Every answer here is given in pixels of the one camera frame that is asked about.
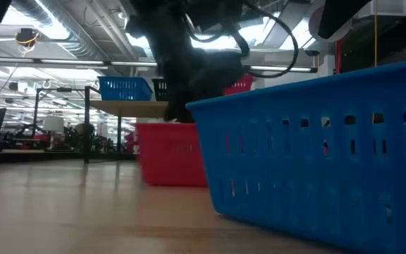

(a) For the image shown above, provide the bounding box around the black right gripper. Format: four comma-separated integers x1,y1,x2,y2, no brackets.
156,47,248,123

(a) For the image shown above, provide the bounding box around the black plastic basket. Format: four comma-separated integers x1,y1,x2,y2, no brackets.
151,78,171,102

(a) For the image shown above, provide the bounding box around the red plastic basket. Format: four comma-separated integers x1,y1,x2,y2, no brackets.
222,73,255,97
135,121,209,187

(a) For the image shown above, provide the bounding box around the blue plastic basket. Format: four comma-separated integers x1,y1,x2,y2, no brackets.
185,58,406,254
97,75,154,102

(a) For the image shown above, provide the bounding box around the wooden shelf with black legs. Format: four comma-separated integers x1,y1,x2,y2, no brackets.
82,85,257,164

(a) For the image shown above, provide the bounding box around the long ceiling light bar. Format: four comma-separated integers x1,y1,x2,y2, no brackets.
0,57,319,74

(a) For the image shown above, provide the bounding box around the white background box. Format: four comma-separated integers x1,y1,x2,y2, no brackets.
42,115,65,133

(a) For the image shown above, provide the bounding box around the black metal background stand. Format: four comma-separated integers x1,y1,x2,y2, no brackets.
33,86,86,138

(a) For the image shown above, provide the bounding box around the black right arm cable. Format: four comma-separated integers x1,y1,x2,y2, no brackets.
185,0,300,79

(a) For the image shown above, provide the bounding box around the black ceiling cable reel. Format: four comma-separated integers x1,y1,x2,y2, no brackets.
15,27,40,49

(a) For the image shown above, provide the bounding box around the yellow hanging cable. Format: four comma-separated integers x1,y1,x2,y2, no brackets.
374,10,379,68

